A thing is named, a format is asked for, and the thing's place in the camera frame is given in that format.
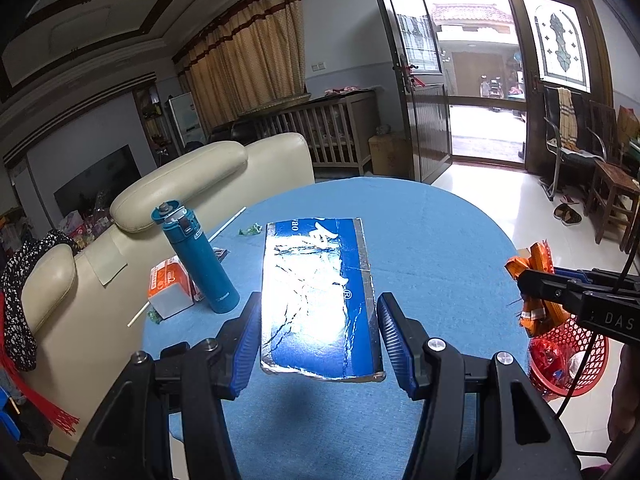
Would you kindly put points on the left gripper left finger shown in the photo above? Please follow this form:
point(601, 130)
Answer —
point(128, 435)

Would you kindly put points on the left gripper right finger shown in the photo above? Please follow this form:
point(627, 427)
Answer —
point(481, 418)

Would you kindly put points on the orange wrapper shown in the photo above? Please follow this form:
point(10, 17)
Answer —
point(540, 312)

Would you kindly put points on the blue toothpaste box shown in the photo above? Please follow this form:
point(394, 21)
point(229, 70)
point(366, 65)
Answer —
point(318, 303)

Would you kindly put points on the red plastic bag ball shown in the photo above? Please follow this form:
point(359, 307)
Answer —
point(547, 356)

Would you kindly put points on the person right hand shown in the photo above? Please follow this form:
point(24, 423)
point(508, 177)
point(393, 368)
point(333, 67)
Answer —
point(624, 414)

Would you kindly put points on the red mesh waste basket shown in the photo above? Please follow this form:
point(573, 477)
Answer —
point(573, 340)

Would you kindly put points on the slippers on floor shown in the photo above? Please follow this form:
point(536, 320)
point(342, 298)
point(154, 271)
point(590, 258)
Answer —
point(567, 215)

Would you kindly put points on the red garment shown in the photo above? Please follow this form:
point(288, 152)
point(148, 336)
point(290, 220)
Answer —
point(60, 418)

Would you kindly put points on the wooden stool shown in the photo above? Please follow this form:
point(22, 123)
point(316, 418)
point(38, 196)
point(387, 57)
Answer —
point(615, 196)

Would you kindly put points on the white stick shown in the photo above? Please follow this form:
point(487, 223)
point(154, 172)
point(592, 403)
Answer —
point(190, 264)

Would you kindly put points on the orange white small box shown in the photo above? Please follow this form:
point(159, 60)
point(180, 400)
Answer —
point(169, 291)

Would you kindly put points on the cream leather sofa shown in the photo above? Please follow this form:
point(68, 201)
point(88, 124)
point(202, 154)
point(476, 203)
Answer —
point(81, 307)

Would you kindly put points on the metal chair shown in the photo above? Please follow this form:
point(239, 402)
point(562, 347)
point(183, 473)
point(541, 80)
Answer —
point(570, 135)

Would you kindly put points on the teal thermos bottle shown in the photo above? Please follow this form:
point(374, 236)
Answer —
point(197, 259)

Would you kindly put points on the green candy wrapper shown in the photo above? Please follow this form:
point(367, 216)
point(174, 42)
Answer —
point(254, 229)

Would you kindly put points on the black television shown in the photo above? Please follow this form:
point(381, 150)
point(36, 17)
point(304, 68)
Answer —
point(99, 184)

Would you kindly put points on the brown box by door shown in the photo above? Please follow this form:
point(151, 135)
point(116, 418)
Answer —
point(391, 156)

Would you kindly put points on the wooden door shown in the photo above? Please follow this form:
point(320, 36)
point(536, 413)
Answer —
point(420, 79)

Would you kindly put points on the white refrigerator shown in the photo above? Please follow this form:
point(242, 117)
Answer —
point(187, 120)

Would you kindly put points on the wooden crib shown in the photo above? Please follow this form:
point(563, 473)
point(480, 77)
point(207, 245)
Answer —
point(336, 128)

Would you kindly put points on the tan curtain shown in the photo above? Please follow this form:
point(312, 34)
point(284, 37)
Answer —
point(248, 56)

